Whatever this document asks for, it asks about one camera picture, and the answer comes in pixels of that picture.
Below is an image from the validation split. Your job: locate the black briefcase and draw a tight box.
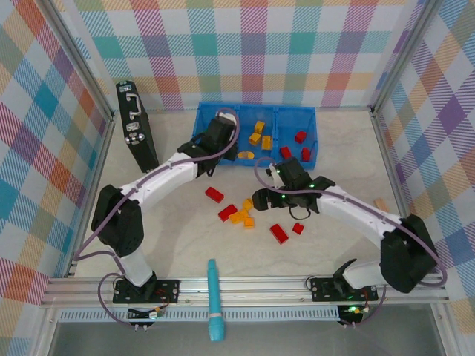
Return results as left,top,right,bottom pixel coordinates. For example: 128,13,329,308
115,79,160,174

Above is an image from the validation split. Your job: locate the teal cylindrical tool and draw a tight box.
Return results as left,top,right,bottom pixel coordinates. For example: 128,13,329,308
206,258,226,343

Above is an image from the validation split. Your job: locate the small connector board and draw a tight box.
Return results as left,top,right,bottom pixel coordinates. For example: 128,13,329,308
128,306,166,332
338,304,372,329

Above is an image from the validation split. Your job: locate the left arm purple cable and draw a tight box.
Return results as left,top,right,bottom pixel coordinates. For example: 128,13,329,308
76,107,240,329

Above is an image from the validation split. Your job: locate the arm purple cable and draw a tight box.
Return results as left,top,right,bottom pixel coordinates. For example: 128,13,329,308
254,157,448,331
76,107,240,329

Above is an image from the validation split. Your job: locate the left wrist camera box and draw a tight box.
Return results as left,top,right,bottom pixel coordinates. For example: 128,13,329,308
216,110,238,126

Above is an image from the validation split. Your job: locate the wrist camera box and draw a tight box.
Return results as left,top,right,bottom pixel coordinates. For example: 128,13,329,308
216,110,238,126
267,165,284,188

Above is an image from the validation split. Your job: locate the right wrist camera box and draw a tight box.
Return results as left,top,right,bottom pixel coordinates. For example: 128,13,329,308
267,165,284,188

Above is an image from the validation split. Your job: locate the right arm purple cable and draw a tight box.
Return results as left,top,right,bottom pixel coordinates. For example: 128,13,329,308
254,157,448,331

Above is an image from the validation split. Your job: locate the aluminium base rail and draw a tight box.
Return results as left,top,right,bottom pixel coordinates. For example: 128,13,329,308
39,276,451,308

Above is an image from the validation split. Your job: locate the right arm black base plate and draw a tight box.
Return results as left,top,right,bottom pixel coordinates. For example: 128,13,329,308
309,277,379,302

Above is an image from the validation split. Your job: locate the slotted grey cable duct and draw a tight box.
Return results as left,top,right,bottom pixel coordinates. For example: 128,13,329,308
58,309,341,323

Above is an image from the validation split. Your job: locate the aluminium side rail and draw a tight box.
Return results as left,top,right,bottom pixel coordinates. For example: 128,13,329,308
65,111,117,278

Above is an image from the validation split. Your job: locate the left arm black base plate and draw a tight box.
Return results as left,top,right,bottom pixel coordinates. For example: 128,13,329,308
112,278,181,306

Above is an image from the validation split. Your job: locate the aluminium frame post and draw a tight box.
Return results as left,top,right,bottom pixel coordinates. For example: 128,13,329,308
43,0,116,119
369,0,442,116

